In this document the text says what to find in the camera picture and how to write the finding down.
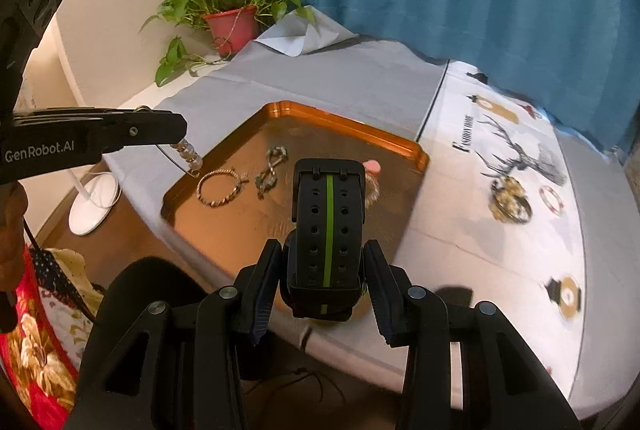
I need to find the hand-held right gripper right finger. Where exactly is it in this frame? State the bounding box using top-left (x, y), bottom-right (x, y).
top-left (362, 240), bottom-right (583, 430)

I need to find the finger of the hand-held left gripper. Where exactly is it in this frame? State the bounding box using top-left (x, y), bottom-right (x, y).
top-left (15, 106), bottom-right (176, 126)
top-left (100, 111), bottom-right (189, 155)

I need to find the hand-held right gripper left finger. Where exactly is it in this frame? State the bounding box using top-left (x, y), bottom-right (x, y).
top-left (65, 238), bottom-right (283, 430)

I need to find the clear beaded bracelet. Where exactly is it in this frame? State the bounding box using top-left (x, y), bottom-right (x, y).
top-left (157, 139), bottom-right (203, 176)

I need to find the copper metal tray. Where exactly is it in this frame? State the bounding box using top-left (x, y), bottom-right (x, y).
top-left (161, 100), bottom-right (431, 296)

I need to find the black green-striped watch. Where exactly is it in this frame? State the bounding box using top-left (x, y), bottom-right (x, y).
top-left (279, 158), bottom-right (368, 322)

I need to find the twisted chain bracelet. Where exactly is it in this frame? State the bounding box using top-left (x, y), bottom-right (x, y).
top-left (196, 168), bottom-right (249, 209)

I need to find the gold bracelet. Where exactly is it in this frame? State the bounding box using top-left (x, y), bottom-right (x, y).
top-left (364, 172), bottom-right (382, 211)

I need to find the silver linked bracelet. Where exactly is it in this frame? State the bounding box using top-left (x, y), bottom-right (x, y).
top-left (255, 146), bottom-right (289, 200)

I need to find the pile of jewelry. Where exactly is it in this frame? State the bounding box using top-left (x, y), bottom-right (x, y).
top-left (489, 175), bottom-right (533, 224)

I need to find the person's left hand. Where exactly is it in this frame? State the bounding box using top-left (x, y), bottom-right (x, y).
top-left (0, 182), bottom-right (28, 296)

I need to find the white floor stand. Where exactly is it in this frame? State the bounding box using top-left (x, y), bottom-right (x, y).
top-left (67, 160), bottom-right (122, 237)

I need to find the white deer-print cloth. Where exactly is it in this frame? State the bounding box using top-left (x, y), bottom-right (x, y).
top-left (300, 60), bottom-right (588, 403)

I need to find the red plastic flowerpot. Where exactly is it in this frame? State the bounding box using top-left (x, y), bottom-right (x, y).
top-left (201, 7), bottom-right (260, 57)

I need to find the grey tablecloth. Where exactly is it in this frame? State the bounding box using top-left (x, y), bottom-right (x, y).
top-left (107, 5), bottom-right (638, 418)

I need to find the red and white bangle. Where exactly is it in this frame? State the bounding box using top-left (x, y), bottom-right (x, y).
top-left (539, 186), bottom-right (566, 213)

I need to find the red floral blanket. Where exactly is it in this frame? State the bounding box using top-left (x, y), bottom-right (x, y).
top-left (0, 245), bottom-right (103, 418)

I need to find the black floor cable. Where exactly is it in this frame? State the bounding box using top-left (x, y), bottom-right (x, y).
top-left (270, 370), bottom-right (351, 411)

